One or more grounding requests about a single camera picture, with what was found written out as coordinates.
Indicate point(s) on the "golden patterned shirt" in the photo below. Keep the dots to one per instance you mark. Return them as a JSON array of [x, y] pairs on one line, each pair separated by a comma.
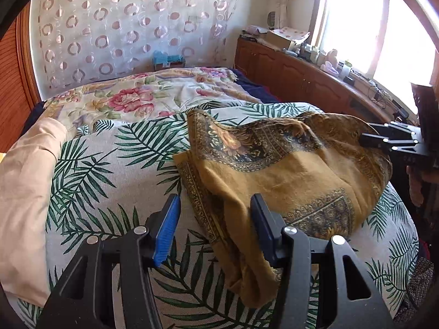
[[310, 169]]

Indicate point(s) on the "sheer circle pattern curtain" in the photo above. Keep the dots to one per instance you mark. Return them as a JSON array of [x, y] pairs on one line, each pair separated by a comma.
[[76, 42]]

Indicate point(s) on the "person's right hand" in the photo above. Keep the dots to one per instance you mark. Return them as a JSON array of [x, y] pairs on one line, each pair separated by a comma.
[[416, 179]]

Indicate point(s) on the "floral quilt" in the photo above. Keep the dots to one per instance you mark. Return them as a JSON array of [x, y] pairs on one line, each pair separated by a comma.
[[147, 95]]

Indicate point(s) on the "wooden sideboard cabinet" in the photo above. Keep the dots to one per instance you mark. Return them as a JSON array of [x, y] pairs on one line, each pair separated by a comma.
[[293, 80]]

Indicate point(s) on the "palm leaf bedsheet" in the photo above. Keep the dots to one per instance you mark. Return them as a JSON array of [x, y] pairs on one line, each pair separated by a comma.
[[108, 181]]

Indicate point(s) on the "teal small box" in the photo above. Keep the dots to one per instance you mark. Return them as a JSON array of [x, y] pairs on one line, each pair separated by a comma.
[[162, 60]]

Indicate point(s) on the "beige pink pillow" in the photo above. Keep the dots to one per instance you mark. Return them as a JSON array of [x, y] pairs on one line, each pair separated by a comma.
[[26, 174]]

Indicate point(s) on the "cardboard box with cloth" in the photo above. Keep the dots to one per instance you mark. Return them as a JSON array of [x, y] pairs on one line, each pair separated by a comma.
[[286, 37]]

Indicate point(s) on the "red wooden wardrobe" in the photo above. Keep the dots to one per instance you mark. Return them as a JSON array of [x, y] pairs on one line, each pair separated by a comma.
[[18, 90]]

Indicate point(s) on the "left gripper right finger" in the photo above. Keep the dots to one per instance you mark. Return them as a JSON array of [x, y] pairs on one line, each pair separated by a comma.
[[325, 273]]

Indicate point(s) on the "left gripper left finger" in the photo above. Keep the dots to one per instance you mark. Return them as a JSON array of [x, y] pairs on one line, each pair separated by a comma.
[[82, 298]]

